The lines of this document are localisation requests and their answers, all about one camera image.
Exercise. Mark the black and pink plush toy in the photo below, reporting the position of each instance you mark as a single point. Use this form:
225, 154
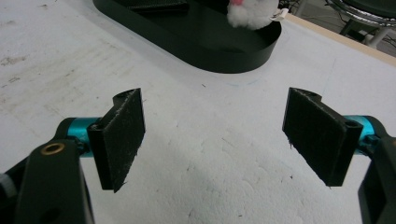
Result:
252, 14

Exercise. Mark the white table mat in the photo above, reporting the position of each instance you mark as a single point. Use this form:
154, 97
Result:
211, 149

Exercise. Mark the black oval tray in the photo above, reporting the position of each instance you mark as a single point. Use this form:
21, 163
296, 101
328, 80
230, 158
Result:
193, 46

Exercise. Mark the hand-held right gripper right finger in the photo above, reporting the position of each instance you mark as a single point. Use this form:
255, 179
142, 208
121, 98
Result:
320, 140

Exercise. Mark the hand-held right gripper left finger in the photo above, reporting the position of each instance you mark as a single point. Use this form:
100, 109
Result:
120, 140

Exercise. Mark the black round stool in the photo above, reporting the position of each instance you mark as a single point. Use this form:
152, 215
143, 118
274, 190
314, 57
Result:
367, 12

